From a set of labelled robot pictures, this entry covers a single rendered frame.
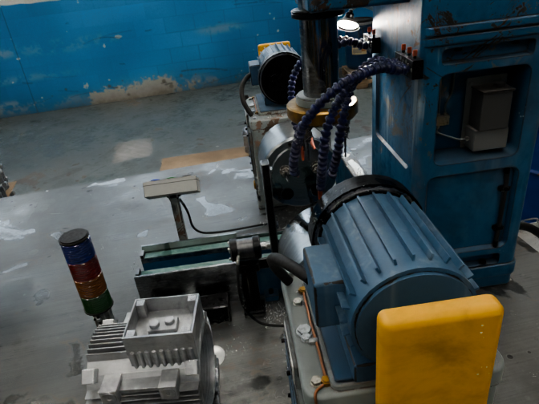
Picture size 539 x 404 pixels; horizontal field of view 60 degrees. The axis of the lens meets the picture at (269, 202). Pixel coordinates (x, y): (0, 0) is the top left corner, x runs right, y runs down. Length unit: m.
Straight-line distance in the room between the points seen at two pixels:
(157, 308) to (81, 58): 6.13
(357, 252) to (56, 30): 6.46
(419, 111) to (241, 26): 5.80
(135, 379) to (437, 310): 0.55
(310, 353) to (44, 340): 0.93
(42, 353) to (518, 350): 1.21
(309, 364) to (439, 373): 0.21
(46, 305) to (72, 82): 5.58
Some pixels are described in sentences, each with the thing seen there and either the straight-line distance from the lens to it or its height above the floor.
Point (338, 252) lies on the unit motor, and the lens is 0.65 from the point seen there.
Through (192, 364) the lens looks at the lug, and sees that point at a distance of 0.84.
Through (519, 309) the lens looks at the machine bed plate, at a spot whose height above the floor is 0.80.
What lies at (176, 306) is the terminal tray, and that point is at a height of 1.12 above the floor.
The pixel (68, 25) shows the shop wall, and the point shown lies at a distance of 6.86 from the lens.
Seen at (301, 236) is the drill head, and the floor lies 1.14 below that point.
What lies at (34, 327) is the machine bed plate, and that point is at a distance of 1.54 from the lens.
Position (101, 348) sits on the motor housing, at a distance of 0.90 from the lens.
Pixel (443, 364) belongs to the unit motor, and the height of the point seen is 1.28.
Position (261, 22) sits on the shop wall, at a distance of 6.83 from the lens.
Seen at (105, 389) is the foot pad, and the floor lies 1.07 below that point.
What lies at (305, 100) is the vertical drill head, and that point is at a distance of 1.16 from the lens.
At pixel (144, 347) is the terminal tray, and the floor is 1.12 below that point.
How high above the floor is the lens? 1.69
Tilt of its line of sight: 29 degrees down
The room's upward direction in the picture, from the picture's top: 7 degrees counter-clockwise
